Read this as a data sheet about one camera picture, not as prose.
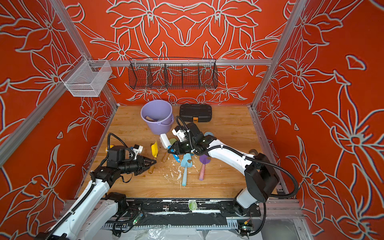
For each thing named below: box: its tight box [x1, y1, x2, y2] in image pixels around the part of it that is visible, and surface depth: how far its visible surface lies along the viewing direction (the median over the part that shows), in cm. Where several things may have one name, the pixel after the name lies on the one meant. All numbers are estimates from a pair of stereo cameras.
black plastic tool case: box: [179, 104, 213, 123], surface depth 111 cm
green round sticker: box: [188, 200, 198, 211], surface depth 76 cm
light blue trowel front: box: [180, 153, 193, 187], surface depth 89 cm
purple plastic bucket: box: [140, 99, 175, 135], surface depth 100 cm
